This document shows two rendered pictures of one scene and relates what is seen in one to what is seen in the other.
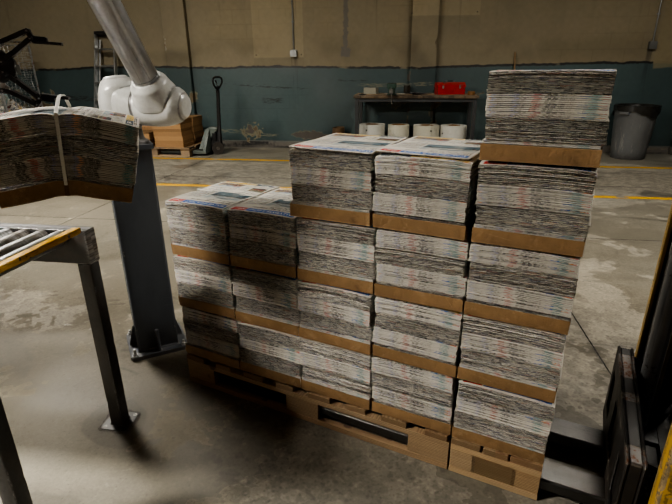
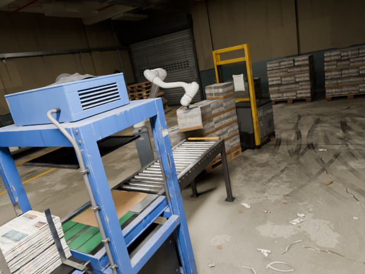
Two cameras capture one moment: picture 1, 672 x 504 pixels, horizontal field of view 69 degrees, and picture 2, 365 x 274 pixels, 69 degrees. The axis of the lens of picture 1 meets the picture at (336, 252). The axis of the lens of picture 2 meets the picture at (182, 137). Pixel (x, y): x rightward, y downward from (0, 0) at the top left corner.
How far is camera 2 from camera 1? 387 cm
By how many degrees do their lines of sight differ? 62
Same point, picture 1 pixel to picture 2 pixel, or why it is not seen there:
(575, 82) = (228, 84)
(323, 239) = (206, 124)
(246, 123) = not seen: outside the picture
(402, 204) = (216, 111)
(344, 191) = (207, 112)
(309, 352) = not seen: hidden behind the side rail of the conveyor
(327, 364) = not seen: hidden behind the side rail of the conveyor
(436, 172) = (219, 103)
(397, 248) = (216, 119)
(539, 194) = (230, 101)
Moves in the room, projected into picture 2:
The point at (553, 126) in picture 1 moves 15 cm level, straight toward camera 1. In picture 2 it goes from (228, 91) to (236, 90)
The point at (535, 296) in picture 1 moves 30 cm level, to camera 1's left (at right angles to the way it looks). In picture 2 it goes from (233, 117) to (230, 122)
